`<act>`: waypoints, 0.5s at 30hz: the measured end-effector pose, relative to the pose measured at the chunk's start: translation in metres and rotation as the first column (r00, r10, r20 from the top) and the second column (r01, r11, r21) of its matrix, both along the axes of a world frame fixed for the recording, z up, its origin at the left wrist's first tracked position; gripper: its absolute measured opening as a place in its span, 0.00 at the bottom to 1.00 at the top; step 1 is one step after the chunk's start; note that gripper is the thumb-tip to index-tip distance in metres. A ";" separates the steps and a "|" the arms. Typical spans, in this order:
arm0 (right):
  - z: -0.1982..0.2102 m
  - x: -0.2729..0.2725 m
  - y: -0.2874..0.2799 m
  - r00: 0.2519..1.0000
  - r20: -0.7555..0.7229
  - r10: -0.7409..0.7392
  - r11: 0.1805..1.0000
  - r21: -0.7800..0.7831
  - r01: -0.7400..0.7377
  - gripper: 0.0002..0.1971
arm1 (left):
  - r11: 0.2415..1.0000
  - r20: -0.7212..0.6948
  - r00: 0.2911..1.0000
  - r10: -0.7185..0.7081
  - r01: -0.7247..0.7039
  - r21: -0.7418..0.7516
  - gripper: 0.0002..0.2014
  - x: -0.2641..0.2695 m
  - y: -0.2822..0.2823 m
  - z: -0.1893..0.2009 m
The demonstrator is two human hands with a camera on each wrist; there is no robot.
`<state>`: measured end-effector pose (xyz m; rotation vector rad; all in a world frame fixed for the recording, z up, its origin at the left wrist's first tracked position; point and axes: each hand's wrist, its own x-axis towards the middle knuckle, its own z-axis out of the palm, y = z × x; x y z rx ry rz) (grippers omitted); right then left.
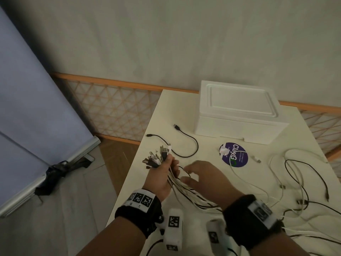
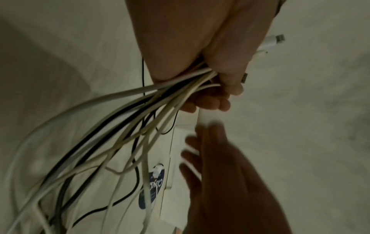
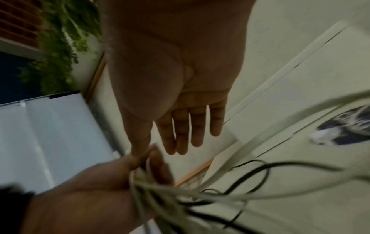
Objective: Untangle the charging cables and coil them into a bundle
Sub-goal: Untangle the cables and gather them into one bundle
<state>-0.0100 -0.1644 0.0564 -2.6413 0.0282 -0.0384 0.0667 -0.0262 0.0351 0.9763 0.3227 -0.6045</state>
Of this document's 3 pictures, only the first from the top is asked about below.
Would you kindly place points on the person's right hand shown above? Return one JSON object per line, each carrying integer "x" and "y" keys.
{"x": 213, "y": 183}

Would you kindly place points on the person's left hand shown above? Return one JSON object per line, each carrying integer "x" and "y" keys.
{"x": 155, "y": 181}

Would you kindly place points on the person's left thumb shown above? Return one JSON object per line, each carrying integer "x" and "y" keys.
{"x": 167, "y": 163}

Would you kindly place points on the person's right thumb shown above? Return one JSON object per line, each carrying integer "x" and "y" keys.
{"x": 189, "y": 180}

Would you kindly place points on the person's left forearm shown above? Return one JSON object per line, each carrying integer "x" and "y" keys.
{"x": 112, "y": 239}

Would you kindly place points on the person's right forearm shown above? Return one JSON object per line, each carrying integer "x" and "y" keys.
{"x": 277, "y": 243}

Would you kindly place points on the small white adapter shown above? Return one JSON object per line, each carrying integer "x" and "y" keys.
{"x": 223, "y": 152}

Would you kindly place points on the round purple sticker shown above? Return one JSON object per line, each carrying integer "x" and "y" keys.
{"x": 237, "y": 157}

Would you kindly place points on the black left wristband with markers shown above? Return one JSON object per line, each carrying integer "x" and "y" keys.
{"x": 141, "y": 210}

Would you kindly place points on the black wristband with markers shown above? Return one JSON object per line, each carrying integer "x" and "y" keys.
{"x": 141, "y": 210}
{"x": 247, "y": 221}

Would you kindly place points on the black right wristband with markers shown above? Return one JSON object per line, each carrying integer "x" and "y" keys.
{"x": 247, "y": 221}

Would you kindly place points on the orange lattice fence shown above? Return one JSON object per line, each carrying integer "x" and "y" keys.
{"x": 112, "y": 109}

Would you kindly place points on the white foam box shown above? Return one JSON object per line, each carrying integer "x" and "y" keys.
{"x": 237, "y": 114}

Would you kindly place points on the black cloth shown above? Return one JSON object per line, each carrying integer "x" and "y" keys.
{"x": 56, "y": 174}

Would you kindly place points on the blue-grey roller screen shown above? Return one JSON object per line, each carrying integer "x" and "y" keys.
{"x": 32, "y": 117}

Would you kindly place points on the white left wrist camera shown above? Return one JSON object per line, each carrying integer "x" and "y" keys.
{"x": 173, "y": 229}

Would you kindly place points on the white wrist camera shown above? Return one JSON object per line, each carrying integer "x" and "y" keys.
{"x": 173, "y": 229}
{"x": 215, "y": 237}

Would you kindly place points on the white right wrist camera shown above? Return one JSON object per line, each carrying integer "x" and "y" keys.
{"x": 215, "y": 237}

